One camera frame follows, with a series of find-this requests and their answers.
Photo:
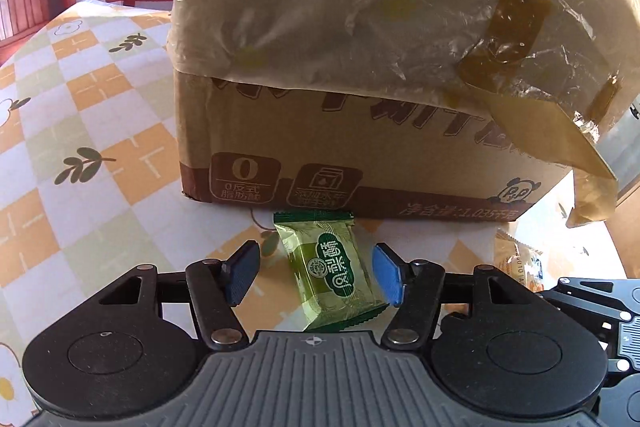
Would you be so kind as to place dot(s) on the floral checkered tablecloth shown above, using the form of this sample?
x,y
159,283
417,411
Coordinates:
x,y
75,107

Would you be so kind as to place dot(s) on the taped cardboard box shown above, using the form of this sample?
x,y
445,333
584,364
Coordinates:
x,y
380,57

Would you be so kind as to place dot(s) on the small green pastry packet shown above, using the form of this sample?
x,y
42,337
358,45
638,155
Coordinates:
x,y
331,278

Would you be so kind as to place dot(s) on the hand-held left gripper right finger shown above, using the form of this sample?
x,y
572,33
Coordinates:
x,y
390,275

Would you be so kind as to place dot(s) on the pale orange snack packet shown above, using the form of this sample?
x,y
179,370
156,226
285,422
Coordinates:
x,y
517,263

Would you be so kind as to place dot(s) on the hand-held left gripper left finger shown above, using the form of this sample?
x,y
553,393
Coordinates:
x,y
243,273

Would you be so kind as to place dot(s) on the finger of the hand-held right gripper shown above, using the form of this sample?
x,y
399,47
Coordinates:
x,y
590,296

